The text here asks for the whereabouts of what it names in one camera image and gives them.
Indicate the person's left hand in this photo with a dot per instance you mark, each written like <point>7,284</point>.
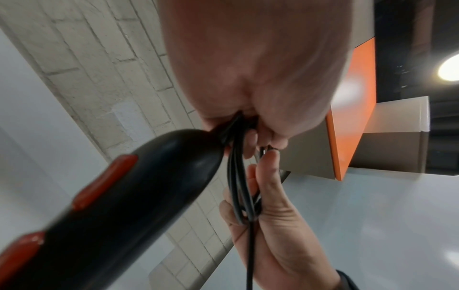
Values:
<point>258,56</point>

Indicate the person's right hand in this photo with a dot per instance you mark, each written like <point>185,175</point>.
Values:
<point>283,243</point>

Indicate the black hair dryer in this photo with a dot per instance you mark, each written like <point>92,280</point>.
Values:
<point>125,215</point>

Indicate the orange overhead panel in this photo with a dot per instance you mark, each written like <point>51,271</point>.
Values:
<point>355,113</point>

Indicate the round ceiling light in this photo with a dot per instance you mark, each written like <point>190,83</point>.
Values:
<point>450,68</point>

